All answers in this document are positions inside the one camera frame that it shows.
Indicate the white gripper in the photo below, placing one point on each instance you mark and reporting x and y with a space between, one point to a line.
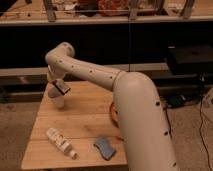
54 73

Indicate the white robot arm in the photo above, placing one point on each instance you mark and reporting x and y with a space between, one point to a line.
142 122

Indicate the white plastic bottle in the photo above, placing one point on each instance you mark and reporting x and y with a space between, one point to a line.
61 142

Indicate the orange bowl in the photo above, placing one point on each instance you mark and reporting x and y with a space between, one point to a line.
113 114

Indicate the wooden shelf bench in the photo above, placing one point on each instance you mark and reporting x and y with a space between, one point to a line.
84 12

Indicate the blue sponge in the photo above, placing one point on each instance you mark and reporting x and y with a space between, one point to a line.
105 148

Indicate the black box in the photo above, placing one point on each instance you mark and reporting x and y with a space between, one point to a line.
190 59

